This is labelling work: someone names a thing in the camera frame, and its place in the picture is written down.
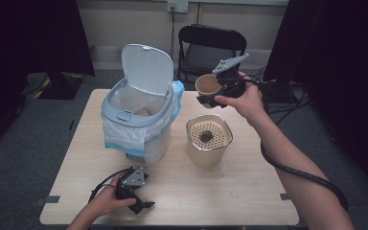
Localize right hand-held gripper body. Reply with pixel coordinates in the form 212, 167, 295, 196
212, 52, 250, 99

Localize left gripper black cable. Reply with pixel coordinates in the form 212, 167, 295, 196
88, 167, 132, 203

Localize grey white lidded trash bin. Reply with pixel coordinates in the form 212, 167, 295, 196
100, 43, 176, 166

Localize black curtain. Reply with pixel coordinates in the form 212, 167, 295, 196
0, 0, 96, 161
263, 0, 368, 205

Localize white wall socket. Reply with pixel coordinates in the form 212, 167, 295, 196
167, 0, 190, 14

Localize brown paper cup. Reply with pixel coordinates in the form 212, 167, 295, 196
195, 73, 224, 109

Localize black power cable on wall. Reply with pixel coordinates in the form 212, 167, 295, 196
170, 5, 178, 80

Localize white blue plastic bin bag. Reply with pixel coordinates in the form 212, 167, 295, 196
101, 80, 185, 158

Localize person's right hand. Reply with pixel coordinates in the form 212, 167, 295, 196
214, 72, 267, 125

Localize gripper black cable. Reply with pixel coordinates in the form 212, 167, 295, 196
260, 142, 350, 213
88, 167, 132, 203

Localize beige strainer bucket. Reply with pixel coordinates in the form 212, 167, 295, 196
185, 113, 234, 169

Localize dark wet tea leaves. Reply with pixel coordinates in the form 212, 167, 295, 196
199, 129, 215, 144

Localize black stand base yellow stripes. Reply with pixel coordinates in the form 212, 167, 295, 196
33, 71, 86, 101
258, 78, 300, 104

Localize black floor cable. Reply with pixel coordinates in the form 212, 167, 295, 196
248, 66, 267, 81
266, 87, 311, 127

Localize black folding chair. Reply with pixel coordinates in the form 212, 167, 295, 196
176, 23, 248, 84

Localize person's left hand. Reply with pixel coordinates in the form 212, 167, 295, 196
88, 173, 138, 219

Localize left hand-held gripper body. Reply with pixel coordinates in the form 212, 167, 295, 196
114, 166, 150, 200

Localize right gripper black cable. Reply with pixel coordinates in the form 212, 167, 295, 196
260, 142, 350, 213

